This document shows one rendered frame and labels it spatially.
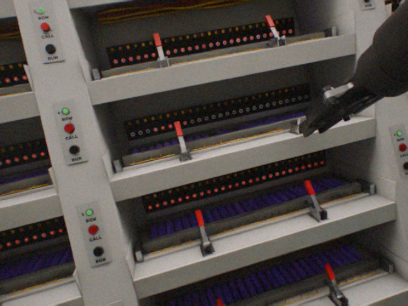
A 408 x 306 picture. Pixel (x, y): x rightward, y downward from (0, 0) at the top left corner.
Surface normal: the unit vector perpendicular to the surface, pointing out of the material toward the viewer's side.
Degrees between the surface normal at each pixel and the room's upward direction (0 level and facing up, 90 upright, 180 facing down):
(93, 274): 90
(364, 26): 90
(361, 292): 15
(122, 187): 105
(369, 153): 90
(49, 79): 90
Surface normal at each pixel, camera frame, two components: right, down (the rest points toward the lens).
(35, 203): 0.19, 0.22
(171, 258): -0.19, -0.95
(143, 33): 0.14, -0.04
